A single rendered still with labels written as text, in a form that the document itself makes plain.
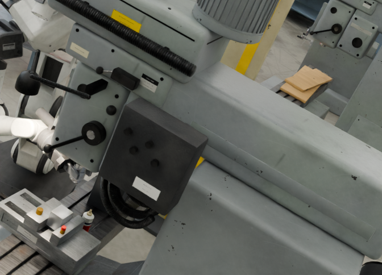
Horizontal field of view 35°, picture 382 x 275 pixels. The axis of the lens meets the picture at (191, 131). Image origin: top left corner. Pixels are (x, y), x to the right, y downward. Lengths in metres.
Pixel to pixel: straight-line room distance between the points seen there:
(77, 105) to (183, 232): 0.50
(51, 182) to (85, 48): 1.43
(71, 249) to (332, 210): 0.91
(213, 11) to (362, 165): 0.54
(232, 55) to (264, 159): 1.97
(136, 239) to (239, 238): 2.32
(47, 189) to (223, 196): 1.58
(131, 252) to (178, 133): 2.42
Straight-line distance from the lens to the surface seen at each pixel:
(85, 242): 2.15
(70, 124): 1.86
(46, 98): 2.67
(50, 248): 2.12
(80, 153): 1.87
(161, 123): 1.40
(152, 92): 1.67
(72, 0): 1.69
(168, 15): 1.60
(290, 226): 1.61
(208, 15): 1.59
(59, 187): 3.07
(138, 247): 3.82
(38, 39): 2.22
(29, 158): 2.94
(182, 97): 1.64
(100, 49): 1.72
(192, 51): 1.58
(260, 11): 1.59
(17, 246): 2.18
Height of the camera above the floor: 2.36
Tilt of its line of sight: 26 degrees down
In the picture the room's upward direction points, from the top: 25 degrees clockwise
